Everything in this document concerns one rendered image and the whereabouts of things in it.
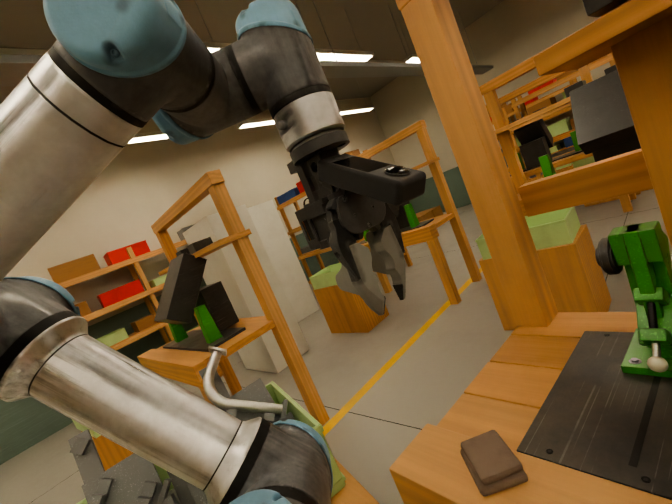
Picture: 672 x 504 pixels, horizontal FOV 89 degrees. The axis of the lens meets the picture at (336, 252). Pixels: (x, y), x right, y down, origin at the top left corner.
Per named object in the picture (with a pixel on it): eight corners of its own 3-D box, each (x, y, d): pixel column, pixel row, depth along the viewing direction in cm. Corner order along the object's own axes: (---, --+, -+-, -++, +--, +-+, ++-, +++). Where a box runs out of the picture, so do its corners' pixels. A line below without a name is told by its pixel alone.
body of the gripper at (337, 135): (352, 235, 48) (319, 153, 47) (397, 221, 41) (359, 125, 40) (310, 256, 43) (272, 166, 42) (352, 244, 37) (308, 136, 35)
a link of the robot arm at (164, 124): (104, 55, 32) (210, 7, 32) (164, 97, 44) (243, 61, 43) (140, 134, 33) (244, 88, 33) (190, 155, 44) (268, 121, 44)
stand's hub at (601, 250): (618, 280, 66) (606, 244, 65) (599, 281, 68) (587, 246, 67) (626, 264, 70) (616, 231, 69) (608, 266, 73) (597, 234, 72)
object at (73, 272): (257, 321, 689) (209, 216, 665) (86, 424, 489) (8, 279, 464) (245, 322, 729) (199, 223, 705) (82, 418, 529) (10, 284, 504)
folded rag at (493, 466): (530, 482, 54) (524, 466, 54) (483, 499, 55) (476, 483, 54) (501, 440, 64) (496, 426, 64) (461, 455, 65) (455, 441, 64)
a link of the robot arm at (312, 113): (345, 88, 39) (288, 95, 34) (360, 126, 40) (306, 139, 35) (311, 118, 45) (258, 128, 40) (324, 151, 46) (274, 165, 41)
